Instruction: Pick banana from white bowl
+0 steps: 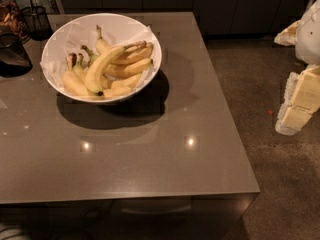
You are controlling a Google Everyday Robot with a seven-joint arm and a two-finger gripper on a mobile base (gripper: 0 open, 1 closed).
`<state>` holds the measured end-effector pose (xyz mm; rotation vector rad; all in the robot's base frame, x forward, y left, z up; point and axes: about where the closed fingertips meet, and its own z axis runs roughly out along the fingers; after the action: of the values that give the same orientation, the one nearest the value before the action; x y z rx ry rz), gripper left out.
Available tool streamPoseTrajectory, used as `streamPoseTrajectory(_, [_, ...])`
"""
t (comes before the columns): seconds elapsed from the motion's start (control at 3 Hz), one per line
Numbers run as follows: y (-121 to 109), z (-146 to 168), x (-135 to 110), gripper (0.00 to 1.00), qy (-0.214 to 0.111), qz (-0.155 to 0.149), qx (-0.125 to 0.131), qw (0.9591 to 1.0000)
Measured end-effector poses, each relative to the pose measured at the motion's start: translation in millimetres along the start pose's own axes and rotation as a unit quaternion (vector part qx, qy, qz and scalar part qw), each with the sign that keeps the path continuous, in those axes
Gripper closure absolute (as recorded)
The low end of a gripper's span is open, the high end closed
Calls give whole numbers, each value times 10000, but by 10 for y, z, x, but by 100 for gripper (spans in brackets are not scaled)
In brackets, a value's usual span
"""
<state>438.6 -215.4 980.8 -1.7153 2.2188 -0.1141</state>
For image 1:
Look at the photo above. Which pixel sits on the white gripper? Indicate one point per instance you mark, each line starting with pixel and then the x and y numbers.
pixel 308 37

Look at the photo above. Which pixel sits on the large front yellow banana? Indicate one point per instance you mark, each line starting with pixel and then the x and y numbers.
pixel 95 71

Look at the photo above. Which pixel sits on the yellow banana bunch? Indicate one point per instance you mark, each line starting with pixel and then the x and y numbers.
pixel 118 79

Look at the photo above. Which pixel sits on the white paper bowl liner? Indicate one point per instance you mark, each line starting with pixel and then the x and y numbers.
pixel 101 61

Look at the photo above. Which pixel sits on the dark cabinet fronts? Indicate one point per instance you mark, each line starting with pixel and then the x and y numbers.
pixel 214 17

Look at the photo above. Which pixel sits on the black mesh pen cup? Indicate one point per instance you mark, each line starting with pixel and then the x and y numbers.
pixel 36 21

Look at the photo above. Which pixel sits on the black dish at left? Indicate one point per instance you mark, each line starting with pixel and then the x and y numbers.
pixel 14 60

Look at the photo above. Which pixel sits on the dark glass jar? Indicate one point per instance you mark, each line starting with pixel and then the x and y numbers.
pixel 11 18

